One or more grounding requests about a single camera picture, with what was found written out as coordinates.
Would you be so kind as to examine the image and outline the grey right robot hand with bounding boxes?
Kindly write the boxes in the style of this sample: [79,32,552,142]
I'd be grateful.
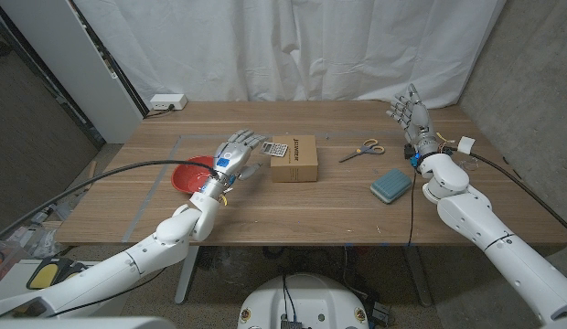
[386,83,443,161]

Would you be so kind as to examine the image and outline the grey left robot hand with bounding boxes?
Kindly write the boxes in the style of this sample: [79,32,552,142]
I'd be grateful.
[198,129,269,197]

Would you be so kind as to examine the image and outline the mini calculator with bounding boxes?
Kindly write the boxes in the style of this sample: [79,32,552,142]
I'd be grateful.
[259,141,289,158]

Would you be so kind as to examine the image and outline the red bowl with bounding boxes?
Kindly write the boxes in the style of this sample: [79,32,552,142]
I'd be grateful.
[170,155,217,196]

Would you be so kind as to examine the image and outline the brown cardboard box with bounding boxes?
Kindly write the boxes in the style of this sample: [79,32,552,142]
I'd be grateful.
[270,134,320,184]

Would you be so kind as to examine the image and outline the teal ribbed case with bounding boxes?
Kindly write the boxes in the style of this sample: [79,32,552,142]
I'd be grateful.
[369,167,413,205]

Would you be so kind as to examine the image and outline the white power strip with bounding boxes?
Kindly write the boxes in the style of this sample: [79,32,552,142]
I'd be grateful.
[149,93,188,111]

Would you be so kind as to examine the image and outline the grey table leg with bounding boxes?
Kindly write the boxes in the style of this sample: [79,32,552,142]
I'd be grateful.
[404,245,433,307]
[174,245,200,305]

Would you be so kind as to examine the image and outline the white curtain backdrop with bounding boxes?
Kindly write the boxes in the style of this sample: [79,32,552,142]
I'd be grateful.
[72,0,507,110]

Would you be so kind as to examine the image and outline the wooden stick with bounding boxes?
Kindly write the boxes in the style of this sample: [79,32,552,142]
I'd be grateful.
[84,159,98,192]

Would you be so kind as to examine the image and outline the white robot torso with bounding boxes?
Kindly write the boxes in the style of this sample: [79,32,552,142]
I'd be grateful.
[237,272,370,329]

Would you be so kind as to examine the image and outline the white cabinet panel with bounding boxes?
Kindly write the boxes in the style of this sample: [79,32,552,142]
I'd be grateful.
[0,0,145,144]

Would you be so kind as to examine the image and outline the clear plastic bag clutter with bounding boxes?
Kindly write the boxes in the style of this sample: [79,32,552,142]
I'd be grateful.
[6,223,63,260]

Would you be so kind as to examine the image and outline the yellow black foot pedal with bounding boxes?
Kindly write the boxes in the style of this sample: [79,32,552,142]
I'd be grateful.
[26,257,86,291]

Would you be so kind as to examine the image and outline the white cable tag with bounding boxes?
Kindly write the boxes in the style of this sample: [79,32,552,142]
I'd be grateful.
[456,135,477,155]

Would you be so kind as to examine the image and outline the yellow handled scissors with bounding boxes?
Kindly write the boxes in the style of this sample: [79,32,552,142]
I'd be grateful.
[338,138,386,164]

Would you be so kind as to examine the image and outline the black power strip cord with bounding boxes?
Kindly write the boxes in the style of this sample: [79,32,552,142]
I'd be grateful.
[144,104,176,119]

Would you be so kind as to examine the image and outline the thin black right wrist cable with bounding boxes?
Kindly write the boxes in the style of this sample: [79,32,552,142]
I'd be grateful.
[406,171,418,247]

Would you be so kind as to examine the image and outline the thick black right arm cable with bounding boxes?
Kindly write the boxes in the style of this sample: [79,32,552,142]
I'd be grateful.
[468,152,567,238]

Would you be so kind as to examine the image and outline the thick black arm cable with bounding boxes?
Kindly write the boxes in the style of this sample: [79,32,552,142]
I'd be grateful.
[0,159,219,243]
[468,152,567,238]

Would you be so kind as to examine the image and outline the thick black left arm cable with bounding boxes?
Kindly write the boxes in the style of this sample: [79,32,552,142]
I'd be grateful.
[0,159,219,243]

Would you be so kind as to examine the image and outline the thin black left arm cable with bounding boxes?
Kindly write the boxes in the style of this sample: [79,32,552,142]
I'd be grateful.
[45,267,168,319]

